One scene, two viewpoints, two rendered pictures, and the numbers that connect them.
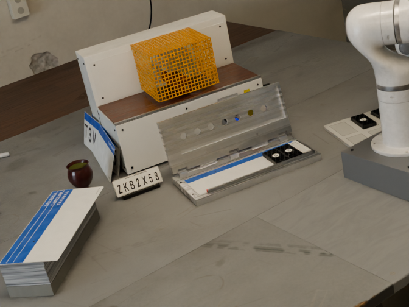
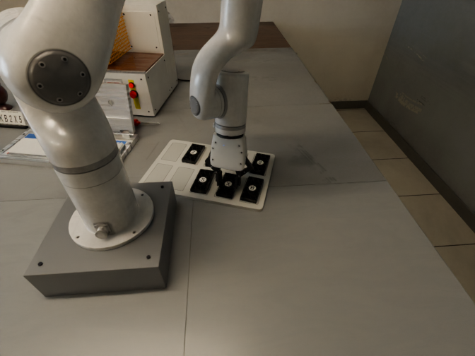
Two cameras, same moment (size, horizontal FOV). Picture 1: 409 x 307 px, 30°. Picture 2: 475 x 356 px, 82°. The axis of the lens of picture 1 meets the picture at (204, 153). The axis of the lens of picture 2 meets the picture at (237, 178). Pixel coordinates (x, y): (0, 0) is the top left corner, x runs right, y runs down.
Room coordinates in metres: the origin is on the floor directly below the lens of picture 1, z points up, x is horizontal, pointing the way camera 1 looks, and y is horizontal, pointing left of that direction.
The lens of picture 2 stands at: (1.76, -1.03, 1.50)
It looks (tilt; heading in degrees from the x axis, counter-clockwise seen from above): 42 degrees down; 26
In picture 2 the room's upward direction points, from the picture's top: straight up
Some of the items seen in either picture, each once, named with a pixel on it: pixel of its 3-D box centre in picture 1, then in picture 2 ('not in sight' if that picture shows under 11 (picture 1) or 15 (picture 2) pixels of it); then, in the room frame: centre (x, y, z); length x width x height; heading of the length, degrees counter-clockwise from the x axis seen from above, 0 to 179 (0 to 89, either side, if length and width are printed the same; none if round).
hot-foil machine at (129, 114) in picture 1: (195, 79); (124, 55); (2.67, -0.02, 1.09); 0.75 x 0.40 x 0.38; 108
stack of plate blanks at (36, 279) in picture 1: (53, 239); not in sight; (1.94, 0.48, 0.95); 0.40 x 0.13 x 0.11; 164
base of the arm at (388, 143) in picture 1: (401, 113); (101, 188); (2.01, -0.58, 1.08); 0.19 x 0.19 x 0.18
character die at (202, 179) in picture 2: not in sight; (203, 181); (2.27, -0.66, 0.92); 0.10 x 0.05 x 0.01; 13
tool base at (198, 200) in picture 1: (245, 166); (68, 145); (2.22, -0.12, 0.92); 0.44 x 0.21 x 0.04; 108
